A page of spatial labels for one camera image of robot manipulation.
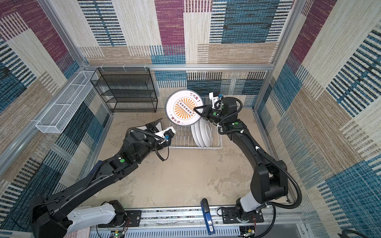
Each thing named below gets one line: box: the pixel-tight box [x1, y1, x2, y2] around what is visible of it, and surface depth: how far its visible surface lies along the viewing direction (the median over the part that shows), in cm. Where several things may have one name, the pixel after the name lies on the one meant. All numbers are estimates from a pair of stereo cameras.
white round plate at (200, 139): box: [194, 120, 206, 148], surface depth 89 cm
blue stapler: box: [199, 198, 216, 236], surface depth 73 cm
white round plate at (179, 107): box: [165, 89, 204, 127], surface depth 77 cm
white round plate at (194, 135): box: [190, 124, 201, 148], surface depth 89 cm
